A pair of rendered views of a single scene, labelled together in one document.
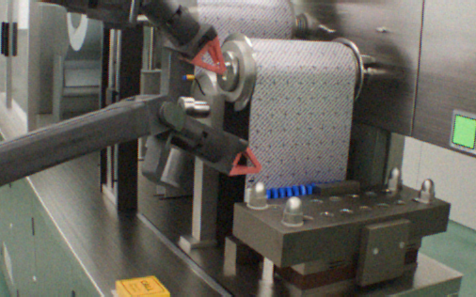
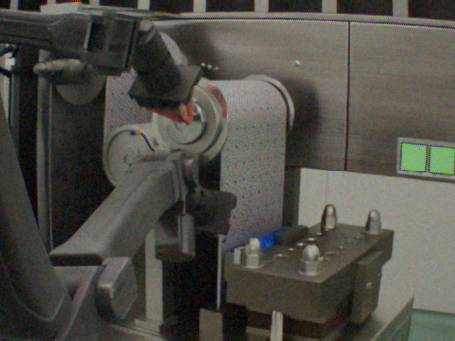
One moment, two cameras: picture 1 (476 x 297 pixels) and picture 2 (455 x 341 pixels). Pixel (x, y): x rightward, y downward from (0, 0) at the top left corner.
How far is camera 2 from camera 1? 0.58 m
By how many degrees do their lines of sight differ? 31
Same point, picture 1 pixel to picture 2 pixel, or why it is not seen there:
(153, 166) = (174, 237)
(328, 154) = (271, 201)
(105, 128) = (157, 196)
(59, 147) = (139, 224)
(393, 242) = (376, 274)
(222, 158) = (215, 218)
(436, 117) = (376, 148)
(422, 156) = not seen: hidden behind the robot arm
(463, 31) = (400, 62)
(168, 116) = (194, 174)
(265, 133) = (232, 186)
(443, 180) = not seen: hidden behind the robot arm
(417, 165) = not seen: hidden behind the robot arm
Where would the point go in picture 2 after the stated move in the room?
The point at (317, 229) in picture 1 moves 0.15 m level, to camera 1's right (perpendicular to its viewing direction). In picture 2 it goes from (336, 273) to (401, 259)
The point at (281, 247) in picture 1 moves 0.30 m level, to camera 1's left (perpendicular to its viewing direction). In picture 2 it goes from (318, 297) to (134, 329)
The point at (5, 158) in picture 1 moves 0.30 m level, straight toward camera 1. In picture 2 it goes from (115, 247) to (397, 312)
